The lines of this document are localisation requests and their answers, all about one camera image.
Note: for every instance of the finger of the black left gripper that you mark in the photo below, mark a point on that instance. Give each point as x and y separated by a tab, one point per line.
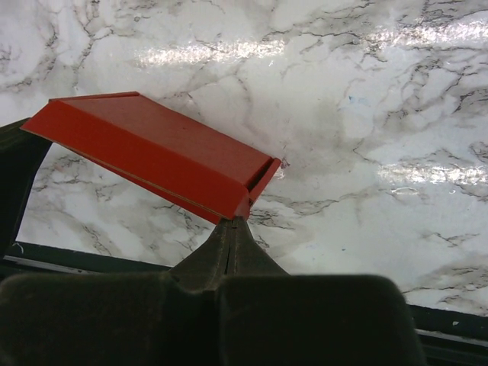
21	156

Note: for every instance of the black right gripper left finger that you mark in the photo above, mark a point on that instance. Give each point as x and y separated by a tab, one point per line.
141	318

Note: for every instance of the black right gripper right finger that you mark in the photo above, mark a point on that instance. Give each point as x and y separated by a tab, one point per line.
337	319

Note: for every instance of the red paper box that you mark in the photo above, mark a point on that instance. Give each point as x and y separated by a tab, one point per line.
175	157

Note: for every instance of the black mounting base plate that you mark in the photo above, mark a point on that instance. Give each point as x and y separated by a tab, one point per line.
447	337

